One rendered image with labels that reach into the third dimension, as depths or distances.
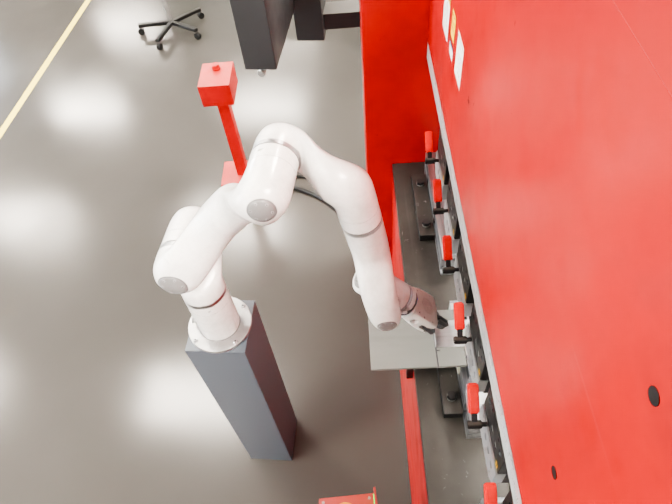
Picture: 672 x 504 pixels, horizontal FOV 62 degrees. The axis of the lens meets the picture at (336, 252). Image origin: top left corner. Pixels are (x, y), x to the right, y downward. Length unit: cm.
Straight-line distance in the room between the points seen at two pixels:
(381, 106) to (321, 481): 154
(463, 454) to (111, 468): 166
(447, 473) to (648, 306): 114
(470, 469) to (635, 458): 104
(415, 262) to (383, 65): 67
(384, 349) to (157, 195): 232
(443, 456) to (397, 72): 122
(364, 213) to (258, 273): 196
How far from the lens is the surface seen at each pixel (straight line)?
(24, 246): 373
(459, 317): 132
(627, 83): 58
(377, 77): 199
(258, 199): 105
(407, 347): 161
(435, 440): 164
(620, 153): 59
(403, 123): 212
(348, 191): 109
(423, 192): 209
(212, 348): 167
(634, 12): 53
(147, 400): 284
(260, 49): 210
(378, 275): 126
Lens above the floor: 242
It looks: 52 degrees down
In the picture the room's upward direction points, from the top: 7 degrees counter-clockwise
